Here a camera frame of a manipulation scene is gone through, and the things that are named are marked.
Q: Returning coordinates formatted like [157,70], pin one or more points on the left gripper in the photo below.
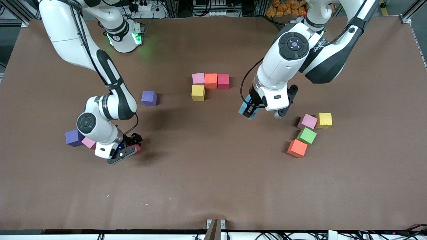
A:
[254,100]

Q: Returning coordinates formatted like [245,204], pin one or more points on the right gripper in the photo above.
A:
[128,139]

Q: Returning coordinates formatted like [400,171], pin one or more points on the cyan foam cube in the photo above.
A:
[243,104]

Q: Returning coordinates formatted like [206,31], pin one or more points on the red foam cube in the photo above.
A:
[223,81]
[137,149]

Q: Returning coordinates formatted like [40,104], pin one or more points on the orange foam cube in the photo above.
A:
[210,81]
[297,148]

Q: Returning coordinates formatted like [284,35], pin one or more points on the yellow foam cube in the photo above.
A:
[198,93]
[324,120]

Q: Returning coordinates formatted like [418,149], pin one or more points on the pink foam cube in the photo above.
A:
[88,143]
[198,78]
[307,121]

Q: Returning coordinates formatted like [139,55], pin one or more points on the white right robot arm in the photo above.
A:
[66,33]

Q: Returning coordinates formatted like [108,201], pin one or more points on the purple foam cube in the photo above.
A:
[149,98]
[73,138]

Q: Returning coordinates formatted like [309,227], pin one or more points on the green foam cube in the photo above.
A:
[306,135]

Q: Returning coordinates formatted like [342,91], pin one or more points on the bag of oranges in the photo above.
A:
[287,8]

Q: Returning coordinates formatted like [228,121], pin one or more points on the small white box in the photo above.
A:
[332,235]

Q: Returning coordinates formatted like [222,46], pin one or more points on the perforated metal edge rail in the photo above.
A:
[419,45]

